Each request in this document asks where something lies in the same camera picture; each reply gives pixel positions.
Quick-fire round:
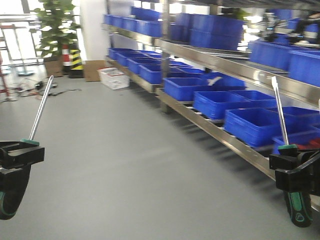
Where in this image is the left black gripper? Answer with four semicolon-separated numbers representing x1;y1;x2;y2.
0;141;45;175

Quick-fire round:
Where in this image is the red white traffic cone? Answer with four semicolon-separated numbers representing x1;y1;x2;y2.
62;44;71;75

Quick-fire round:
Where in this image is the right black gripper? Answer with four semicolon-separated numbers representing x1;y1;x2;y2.
269;149;320;196

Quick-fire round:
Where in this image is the black yellow traffic cone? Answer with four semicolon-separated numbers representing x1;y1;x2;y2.
69;49;84;79

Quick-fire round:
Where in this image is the green-handled screwdriver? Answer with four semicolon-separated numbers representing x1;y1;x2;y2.
0;76;54;220
271;76;313;228

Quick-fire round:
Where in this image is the steel shelf rack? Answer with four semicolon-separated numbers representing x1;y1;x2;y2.
101;0;320;213

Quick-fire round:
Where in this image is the green potted plant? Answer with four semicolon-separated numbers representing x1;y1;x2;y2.
32;0;81;58

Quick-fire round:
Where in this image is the cardboard box on floor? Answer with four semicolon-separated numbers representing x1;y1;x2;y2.
83;60;107;82

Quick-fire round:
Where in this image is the white plastic basket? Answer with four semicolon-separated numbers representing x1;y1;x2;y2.
97;67;130;90

